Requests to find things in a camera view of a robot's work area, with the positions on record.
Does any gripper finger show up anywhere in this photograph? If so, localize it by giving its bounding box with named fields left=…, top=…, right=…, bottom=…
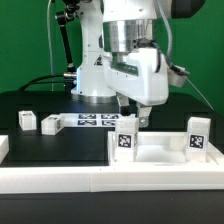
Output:
left=117, top=93, right=131, bottom=116
left=137, top=103, right=152, bottom=128

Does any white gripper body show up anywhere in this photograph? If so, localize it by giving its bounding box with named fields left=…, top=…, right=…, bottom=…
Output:
left=103, top=48, right=169, bottom=106

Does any white square table top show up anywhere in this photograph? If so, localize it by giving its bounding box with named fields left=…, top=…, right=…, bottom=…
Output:
left=107, top=132, right=224, bottom=167

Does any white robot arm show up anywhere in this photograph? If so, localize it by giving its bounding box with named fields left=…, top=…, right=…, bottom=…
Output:
left=72, top=0, right=206, bottom=127

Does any white U-shaped fence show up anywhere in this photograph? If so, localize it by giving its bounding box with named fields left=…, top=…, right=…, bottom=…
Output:
left=0, top=134, right=224, bottom=195

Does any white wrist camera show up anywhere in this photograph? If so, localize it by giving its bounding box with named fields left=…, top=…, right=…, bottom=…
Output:
left=167, top=65, right=189, bottom=88

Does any thin grey cable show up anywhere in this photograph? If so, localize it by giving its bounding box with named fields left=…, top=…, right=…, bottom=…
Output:
left=186, top=78, right=214, bottom=110

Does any white marker base plate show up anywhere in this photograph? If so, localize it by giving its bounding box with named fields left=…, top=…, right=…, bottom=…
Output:
left=63, top=113, right=121, bottom=127

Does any black cable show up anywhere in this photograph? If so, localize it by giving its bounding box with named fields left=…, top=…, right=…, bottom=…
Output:
left=18, top=73, right=68, bottom=93

